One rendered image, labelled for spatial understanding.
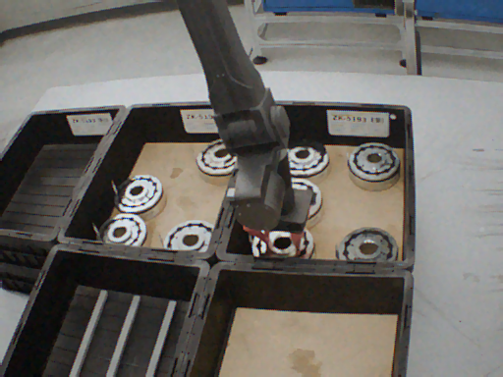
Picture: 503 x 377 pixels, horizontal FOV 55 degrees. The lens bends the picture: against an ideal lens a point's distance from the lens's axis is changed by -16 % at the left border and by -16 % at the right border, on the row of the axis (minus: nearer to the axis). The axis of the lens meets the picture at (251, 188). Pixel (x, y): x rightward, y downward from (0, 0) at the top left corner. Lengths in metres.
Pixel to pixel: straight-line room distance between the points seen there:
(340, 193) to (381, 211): 0.09
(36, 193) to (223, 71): 0.69
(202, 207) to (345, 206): 0.26
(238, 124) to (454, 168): 0.70
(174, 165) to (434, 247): 0.57
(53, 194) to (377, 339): 0.76
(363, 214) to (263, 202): 0.33
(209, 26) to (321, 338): 0.48
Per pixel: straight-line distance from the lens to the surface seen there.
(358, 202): 1.01
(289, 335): 0.85
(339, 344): 0.83
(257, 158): 0.73
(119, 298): 0.96
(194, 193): 1.08
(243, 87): 0.68
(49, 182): 1.27
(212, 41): 0.66
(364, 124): 1.09
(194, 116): 1.15
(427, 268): 1.08
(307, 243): 0.92
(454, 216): 1.18
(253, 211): 0.71
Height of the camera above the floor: 1.56
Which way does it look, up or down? 43 degrees down
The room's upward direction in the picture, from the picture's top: 12 degrees counter-clockwise
